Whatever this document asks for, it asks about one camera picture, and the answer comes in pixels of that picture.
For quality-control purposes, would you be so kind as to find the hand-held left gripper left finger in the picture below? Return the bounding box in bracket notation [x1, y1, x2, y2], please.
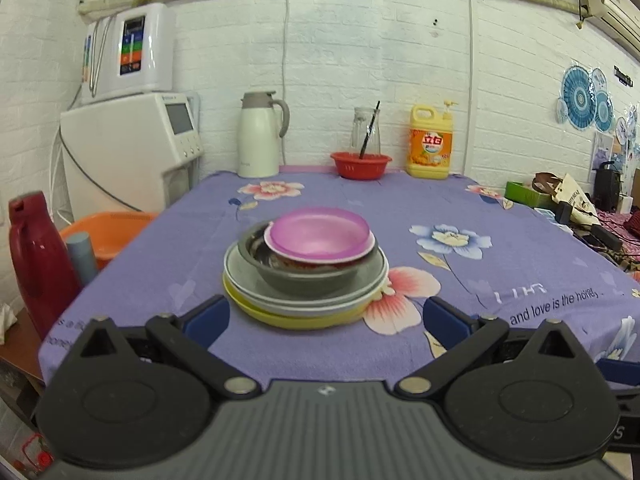
[60, 294, 262, 395]

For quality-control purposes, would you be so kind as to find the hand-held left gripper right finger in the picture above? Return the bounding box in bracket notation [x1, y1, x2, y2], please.
[394, 296, 598, 395]

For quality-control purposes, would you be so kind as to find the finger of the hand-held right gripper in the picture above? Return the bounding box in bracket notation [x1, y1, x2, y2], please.
[597, 359, 640, 387]

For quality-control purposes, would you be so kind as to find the yellow plate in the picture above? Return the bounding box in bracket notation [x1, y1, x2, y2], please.
[222, 275, 383, 331]

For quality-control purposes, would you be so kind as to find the stainless steel bowl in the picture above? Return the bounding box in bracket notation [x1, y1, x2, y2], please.
[237, 221, 382, 297]

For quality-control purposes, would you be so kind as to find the white plate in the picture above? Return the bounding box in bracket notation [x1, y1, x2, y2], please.
[223, 240, 390, 317]

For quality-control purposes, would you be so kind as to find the purple plastic bowl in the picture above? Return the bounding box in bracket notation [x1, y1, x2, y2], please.
[270, 207, 373, 259]

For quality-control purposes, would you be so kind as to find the purple floral tablecloth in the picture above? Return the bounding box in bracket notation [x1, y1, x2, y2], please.
[39, 165, 640, 396]

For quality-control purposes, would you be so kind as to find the orange plastic basin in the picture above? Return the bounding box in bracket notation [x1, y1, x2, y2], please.
[59, 211, 160, 271]

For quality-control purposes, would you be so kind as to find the black power adapter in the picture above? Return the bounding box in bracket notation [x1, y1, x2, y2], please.
[590, 224, 624, 253]

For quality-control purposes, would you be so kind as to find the grey blue cup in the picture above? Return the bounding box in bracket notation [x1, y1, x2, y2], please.
[66, 232, 99, 286]

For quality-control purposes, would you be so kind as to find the green box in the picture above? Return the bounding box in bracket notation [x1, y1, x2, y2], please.
[504, 180, 553, 206]

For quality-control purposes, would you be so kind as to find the yellow detergent bottle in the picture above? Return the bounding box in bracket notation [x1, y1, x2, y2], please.
[406, 100, 460, 181]

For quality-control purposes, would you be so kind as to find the red plastic strainer basket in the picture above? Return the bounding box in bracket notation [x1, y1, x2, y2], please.
[330, 151, 393, 181]

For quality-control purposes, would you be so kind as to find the red thermos flask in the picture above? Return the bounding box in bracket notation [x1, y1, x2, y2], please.
[7, 191, 83, 341]

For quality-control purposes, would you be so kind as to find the beige tote bag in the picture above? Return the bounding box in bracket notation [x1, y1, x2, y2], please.
[532, 172, 601, 226]

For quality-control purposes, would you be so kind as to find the white thermos jug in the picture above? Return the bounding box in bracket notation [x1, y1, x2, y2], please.
[237, 91, 291, 178]

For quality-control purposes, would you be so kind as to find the black speaker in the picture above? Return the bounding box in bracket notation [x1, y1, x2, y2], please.
[595, 160, 623, 211]

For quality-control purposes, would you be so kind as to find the white water dispenser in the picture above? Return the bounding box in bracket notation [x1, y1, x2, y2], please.
[60, 91, 205, 221]

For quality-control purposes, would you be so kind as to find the white tissue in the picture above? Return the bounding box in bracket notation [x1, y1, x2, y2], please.
[0, 302, 18, 346]

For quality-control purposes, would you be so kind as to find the black stirring stick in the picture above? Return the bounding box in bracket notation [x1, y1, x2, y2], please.
[358, 101, 381, 159]

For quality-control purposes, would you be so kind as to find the glass pitcher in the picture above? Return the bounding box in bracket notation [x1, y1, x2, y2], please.
[350, 106, 382, 158]

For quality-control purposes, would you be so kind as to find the red plastic object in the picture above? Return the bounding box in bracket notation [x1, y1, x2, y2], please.
[15, 432, 53, 471]

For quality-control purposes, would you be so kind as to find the white water purifier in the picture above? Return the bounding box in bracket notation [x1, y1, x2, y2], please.
[80, 2, 177, 106]

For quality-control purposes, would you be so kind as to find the white air conditioner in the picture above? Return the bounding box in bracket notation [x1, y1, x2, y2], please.
[575, 0, 640, 53]

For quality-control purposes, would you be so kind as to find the wall picture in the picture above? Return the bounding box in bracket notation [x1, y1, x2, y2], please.
[592, 132, 615, 171]

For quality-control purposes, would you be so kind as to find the white wall cable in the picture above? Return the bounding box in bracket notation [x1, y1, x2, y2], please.
[281, 0, 291, 166]
[464, 0, 476, 173]

